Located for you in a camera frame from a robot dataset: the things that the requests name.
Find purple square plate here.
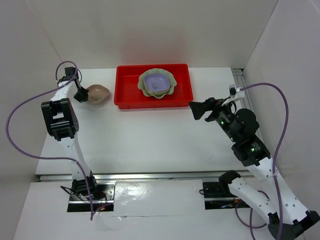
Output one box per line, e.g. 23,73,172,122
143,73,171,93

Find large green scalloped bowl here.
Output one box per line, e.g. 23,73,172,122
137,68,177,99

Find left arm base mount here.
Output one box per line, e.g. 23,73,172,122
60,183,116,213

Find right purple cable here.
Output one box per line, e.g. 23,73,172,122
239,82,290,240

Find brown square plate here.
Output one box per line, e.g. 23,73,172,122
87,84,110,104

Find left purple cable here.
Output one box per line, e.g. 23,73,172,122
5,61,97,221

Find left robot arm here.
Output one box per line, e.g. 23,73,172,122
41,67,99,200

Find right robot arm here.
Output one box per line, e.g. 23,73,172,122
188,97,320,240

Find aluminium rail right side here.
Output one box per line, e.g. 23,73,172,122
231,68,263,141

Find aluminium rail front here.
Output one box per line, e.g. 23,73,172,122
39,170,253,182

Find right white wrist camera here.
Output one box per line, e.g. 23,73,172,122
222,84,245,106

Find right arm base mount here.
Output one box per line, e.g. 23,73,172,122
198,181,249,210

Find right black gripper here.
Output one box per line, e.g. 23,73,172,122
188,96,239,142

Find purple cable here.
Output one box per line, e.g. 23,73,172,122
5,61,97,221
239,82,290,240

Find red plastic bin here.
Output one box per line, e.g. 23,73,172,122
114,63,194,110

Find aluminium rail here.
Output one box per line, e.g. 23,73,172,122
231,68,263,141
39,170,253,182

